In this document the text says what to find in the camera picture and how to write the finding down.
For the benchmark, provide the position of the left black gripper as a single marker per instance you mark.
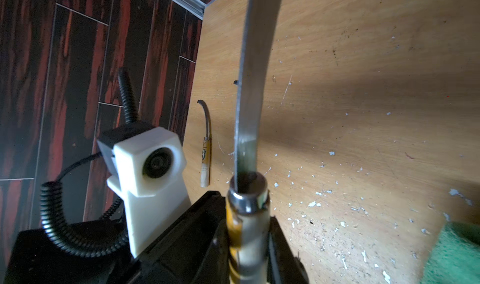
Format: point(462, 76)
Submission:
point(194, 249)

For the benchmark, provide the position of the leftmost sickle yellow label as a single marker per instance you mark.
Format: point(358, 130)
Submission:
point(206, 148)

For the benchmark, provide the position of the sickle with yellow label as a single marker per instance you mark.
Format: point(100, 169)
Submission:
point(248, 200)

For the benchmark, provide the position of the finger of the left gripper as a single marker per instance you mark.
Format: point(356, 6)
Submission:
point(283, 266)

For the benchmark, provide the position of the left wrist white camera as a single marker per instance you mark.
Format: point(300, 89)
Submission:
point(146, 164)

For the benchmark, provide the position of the green microfibre rag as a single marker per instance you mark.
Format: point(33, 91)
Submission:
point(456, 256)

